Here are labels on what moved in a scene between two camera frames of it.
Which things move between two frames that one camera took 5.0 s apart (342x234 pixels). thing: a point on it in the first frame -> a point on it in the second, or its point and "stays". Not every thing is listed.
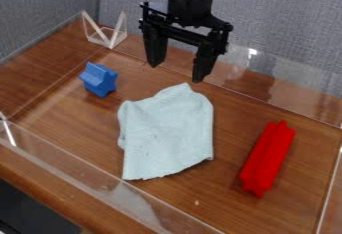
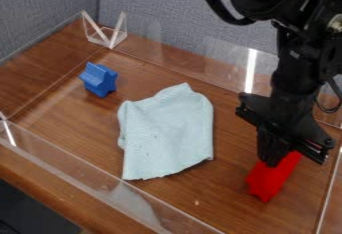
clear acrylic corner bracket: (102, 35) stays
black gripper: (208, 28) -> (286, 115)
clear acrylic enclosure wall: (118, 147) stays
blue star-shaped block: (99, 79) stays
